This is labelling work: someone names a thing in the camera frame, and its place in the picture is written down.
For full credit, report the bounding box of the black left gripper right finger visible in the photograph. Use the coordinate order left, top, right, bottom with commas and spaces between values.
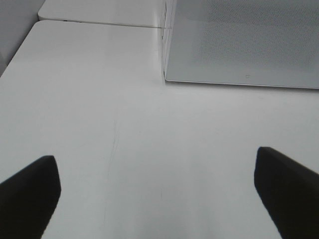
254, 147, 319, 239

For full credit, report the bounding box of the white microwave oven body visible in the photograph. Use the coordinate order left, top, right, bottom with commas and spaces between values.
159, 0, 176, 81

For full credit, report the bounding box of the white microwave door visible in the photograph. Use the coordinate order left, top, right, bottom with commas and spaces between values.
164, 0, 319, 89

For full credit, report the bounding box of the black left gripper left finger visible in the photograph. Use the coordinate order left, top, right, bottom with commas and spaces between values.
0, 155, 61, 239

